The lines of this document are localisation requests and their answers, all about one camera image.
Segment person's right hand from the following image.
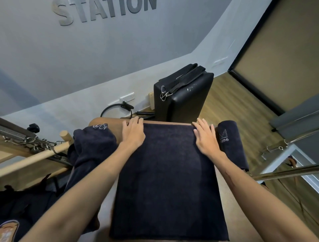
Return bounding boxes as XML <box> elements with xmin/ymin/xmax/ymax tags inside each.
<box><xmin>192</xmin><ymin>118</ymin><xmax>222</xmax><ymax>160</ymax></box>

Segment person's left hand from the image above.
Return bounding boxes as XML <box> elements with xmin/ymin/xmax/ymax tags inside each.
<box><xmin>121</xmin><ymin>116</ymin><xmax>146</xmax><ymax>150</ymax></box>

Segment dark navy towel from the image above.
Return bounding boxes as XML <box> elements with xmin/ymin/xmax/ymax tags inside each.
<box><xmin>63</xmin><ymin>124</ymin><xmax>119</xmax><ymax>232</ymax></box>
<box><xmin>217</xmin><ymin>120</ymin><xmax>250</xmax><ymax>173</ymax></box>
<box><xmin>109</xmin><ymin>122</ymin><xmax>230</xmax><ymax>242</ymax></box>

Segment black printed backpack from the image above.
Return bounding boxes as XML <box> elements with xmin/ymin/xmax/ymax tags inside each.
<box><xmin>0</xmin><ymin>174</ymin><xmax>73</xmax><ymax>242</ymax></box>

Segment person's right forearm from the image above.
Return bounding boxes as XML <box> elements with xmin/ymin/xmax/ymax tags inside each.
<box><xmin>212</xmin><ymin>152</ymin><xmax>319</xmax><ymax>242</ymax></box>

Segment person's left forearm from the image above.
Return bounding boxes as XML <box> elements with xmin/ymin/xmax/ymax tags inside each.
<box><xmin>19</xmin><ymin>143</ymin><xmax>140</xmax><ymax>242</ymax></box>

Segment brown wooden side table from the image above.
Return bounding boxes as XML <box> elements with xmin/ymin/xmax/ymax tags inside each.
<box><xmin>88</xmin><ymin>117</ymin><xmax>262</xmax><ymax>242</ymax></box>

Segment black padded box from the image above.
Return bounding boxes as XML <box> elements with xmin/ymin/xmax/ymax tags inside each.
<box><xmin>153</xmin><ymin>63</ymin><xmax>215</xmax><ymax>124</ymax></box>

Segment grey panel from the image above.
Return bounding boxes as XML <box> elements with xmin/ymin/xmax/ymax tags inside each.
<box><xmin>269</xmin><ymin>93</ymin><xmax>319</xmax><ymax>143</ymax></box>

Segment wooden roll bar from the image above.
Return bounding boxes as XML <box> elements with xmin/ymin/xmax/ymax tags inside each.
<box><xmin>0</xmin><ymin>142</ymin><xmax>73</xmax><ymax>178</ymax></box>

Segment chrome tower pole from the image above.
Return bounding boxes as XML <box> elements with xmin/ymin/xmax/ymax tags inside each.
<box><xmin>0</xmin><ymin>117</ymin><xmax>73</xmax><ymax>166</ymax></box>

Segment black exercise ring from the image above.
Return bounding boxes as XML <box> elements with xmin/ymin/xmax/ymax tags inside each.
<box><xmin>100</xmin><ymin>101</ymin><xmax>135</xmax><ymax>119</ymax></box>

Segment white wall socket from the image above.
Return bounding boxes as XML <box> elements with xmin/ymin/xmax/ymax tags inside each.
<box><xmin>119</xmin><ymin>92</ymin><xmax>135</xmax><ymax>103</ymax></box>

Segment black strap with metal clips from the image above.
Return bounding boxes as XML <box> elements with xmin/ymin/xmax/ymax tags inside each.
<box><xmin>159</xmin><ymin>63</ymin><xmax>206</xmax><ymax>101</ymax></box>

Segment wooden tower frame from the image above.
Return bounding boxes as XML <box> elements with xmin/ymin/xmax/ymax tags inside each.
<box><xmin>0</xmin><ymin>130</ymin><xmax>74</xmax><ymax>163</ymax></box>

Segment silver metal frame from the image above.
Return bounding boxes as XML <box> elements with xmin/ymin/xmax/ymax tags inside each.
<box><xmin>259</xmin><ymin>143</ymin><xmax>319</xmax><ymax>195</ymax></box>

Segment chrome frame pole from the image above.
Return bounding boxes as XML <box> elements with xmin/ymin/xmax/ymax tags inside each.
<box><xmin>250</xmin><ymin>164</ymin><xmax>319</xmax><ymax>181</ymax></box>

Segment brown blind with black frame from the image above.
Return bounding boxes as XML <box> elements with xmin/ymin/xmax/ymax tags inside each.
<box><xmin>228</xmin><ymin>0</ymin><xmax>319</xmax><ymax>116</ymax></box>

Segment grey wall letters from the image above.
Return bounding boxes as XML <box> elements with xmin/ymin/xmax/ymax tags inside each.
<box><xmin>51</xmin><ymin>0</ymin><xmax>158</xmax><ymax>27</ymax></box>

